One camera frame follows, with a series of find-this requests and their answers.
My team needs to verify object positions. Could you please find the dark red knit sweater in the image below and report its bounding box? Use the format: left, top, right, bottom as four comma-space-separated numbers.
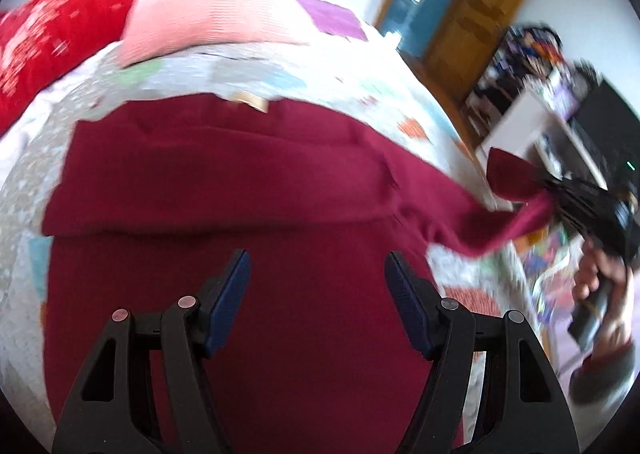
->
41, 94, 552, 453

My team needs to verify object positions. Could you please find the pile of clothes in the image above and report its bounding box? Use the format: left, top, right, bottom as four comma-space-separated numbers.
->
504, 24, 566, 78

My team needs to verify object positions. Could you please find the person right hand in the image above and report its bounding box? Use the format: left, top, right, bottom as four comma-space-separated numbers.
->
573, 240, 634, 361

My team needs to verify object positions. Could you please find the black television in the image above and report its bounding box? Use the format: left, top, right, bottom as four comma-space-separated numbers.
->
570, 79, 639, 184

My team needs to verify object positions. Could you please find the white shelf unit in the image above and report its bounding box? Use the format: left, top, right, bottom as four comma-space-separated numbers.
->
462, 35, 600, 164

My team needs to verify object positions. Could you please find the wooden door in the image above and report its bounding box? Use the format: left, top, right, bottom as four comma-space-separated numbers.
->
423, 0, 523, 102

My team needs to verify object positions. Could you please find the patchwork heart quilt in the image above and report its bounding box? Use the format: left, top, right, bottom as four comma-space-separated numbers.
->
0, 40, 551, 450

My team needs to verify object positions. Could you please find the purple towel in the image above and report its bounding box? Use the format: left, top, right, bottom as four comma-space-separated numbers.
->
296, 0, 367, 41

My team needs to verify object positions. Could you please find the red floral duvet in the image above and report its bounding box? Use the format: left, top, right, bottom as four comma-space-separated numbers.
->
1, 0, 134, 133

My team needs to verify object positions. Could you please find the pink waffle pillow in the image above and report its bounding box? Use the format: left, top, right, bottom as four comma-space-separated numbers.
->
117, 0, 319, 67

